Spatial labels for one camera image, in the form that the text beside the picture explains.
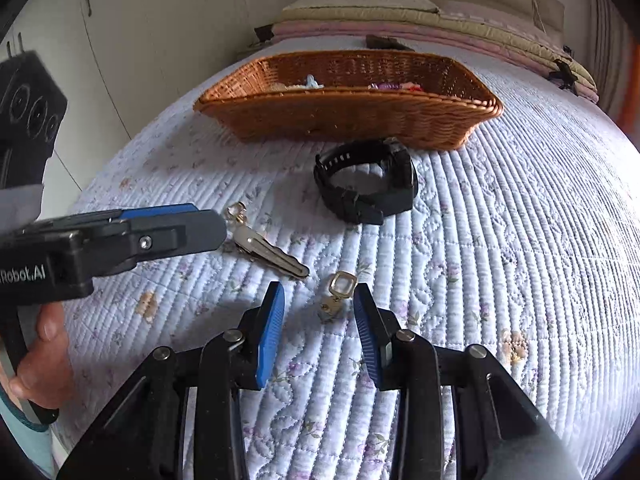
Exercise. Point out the person's left forearm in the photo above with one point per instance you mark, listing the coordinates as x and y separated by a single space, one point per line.
25 447

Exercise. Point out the small gold clasp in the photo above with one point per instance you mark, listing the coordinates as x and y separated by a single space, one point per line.
341 284

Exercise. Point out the beige curtain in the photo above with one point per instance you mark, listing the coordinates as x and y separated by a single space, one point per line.
607 35

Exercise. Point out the dark object on nightstand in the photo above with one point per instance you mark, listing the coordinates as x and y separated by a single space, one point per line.
263 33

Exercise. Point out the pink folded quilt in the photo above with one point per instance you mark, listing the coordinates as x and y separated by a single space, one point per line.
450 42

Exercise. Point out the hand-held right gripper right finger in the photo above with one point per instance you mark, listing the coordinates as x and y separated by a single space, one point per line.
370 345

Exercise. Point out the brown wicker basket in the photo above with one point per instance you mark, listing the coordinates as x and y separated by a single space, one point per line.
350 120

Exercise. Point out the white nightstand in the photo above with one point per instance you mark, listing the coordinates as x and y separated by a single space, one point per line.
252 51

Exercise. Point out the silver key with gold clasp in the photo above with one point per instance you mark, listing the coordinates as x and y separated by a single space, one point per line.
270 252

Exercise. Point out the yellow folded quilt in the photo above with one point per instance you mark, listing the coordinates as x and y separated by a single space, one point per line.
500 35

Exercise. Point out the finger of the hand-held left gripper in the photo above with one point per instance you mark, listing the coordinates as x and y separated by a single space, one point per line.
160 211
195 235

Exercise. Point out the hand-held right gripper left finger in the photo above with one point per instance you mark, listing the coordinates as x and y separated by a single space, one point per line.
270 340

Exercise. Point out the cream floral pillow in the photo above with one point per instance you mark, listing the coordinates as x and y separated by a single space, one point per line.
360 2

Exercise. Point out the black wrist watch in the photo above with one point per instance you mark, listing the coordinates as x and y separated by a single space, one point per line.
395 195

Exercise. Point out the white wardrobe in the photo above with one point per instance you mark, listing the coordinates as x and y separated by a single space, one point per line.
150 35

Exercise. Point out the black clip stand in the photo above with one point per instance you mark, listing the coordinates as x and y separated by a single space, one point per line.
562 74

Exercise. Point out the person's left hand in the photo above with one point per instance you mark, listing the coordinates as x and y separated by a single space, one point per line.
50 360

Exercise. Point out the black pouch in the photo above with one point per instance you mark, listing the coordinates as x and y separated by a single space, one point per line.
387 42

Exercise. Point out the pink pillow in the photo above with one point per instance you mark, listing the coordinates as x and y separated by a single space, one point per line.
485 15

